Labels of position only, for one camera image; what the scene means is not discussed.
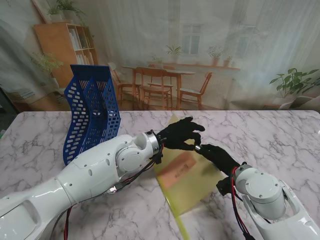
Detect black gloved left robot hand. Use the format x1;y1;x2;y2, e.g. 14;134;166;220
158;116;206;151

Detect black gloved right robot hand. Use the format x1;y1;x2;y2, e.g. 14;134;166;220
194;143;241;177

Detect pink paper receipt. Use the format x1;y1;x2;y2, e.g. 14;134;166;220
159;151;198;188

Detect yellow-green translucent file folder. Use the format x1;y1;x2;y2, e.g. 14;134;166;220
153;113;226;218

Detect blue perforated plastic file rack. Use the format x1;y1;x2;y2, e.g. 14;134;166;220
62;64;122;167

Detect printed room scene backdrop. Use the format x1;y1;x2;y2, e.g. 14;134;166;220
0;0;320;112

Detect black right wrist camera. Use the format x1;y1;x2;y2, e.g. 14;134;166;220
216;177;236;196

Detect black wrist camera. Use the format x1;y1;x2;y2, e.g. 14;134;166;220
216;177;236;196
151;149;165;165

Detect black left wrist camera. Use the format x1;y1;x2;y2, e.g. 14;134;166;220
151;149;165;165

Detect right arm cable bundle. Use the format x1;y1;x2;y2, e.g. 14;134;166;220
229;166;256;240

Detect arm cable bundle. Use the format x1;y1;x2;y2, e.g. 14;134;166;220
229;166;256;240
49;143;166;240

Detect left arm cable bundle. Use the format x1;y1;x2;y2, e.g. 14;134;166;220
49;143;166;240

